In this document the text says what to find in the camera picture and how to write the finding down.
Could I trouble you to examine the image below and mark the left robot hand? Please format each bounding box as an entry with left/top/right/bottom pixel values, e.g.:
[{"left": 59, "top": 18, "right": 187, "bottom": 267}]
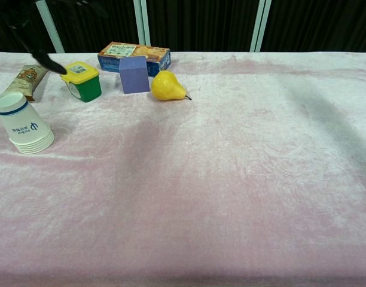
[{"left": 30, "top": 50, "right": 68, "bottom": 75}]

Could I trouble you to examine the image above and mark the white paper cup stack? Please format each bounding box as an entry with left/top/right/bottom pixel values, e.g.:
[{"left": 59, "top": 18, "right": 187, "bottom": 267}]
[{"left": 0, "top": 91, "right": 55, "bottom": 153}]

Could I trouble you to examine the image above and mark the brown snack bar package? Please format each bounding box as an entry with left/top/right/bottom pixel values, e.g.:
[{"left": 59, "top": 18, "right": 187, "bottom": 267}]
[{"left": 5, "top": 64, "right": 51, "bottom": 102}]

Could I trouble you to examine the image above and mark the green tub yellow lid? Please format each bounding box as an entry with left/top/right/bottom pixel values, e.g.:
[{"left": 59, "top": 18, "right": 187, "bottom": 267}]
[{"left": 59, "top": 61, "right": 102, "bottom": 103}]

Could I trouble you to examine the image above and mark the blue orange biscuit box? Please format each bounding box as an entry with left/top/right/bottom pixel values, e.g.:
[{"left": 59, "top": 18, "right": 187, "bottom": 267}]
[{"left": 97, "top": 41, "right": 172, "bottom": 78}]

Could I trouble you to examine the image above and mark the purple block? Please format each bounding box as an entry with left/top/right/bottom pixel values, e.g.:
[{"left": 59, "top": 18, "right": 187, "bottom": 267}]
[{"left": 118, "top": 56, "right": 150, "bottom": 95}]

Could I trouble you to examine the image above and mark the yellow pear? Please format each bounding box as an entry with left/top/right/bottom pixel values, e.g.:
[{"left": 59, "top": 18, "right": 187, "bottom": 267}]
[{"left": 151, "top": 70, "right": 192, "bottom": 102}]

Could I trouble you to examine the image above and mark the black curtain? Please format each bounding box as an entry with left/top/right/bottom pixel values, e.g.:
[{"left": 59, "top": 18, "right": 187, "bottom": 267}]
[{"left": 0, "top": 0, "right": 366, "bottom": 54}]

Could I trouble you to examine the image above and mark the white metal frame post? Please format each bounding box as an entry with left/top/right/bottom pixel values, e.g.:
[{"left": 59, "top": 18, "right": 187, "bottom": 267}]
[
  {"left": 133, "top": 0, "right": 151, "bottom": 47},
  {"left": 36, "top": 0, "right": 66, "bottom": 54},
  {"left": 250, "top": 0, "right": 272, "bottom": 53}
]

